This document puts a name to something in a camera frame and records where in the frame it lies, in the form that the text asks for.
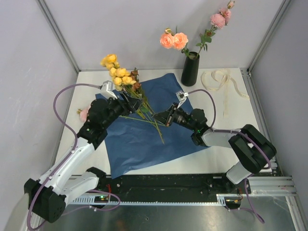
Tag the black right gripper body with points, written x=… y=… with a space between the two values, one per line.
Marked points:
x=179 y=117

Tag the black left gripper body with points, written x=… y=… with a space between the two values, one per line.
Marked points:
x=116 y=108

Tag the large pink rose stem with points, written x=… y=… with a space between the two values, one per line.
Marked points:
x=83 y=114

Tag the yellow rose stem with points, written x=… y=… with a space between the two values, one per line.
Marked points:
x=123 y=81

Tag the blue wrapping paper sheet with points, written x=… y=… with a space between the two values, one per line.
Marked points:
x=133 y=144

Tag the cream printed ribbon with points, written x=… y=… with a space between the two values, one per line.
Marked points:
x=223 y=78

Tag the pink leafy flower stem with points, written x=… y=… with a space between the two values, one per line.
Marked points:
x=177 y=41

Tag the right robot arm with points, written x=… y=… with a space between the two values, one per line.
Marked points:
x=252 y=149

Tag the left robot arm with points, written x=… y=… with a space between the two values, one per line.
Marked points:
x=51 y=193

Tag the black cone vase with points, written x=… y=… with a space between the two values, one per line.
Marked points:
x=190 y=69

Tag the brown dried rose stem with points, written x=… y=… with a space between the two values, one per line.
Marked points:
x=139 y=92

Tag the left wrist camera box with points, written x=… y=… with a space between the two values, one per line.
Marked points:
x=107 y=90

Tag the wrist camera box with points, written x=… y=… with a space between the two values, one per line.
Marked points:
x=182 y=97
x=107 y=90

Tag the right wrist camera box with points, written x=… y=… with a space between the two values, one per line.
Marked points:
x=182 y=97

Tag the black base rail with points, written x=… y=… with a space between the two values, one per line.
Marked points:
x=174 y=188

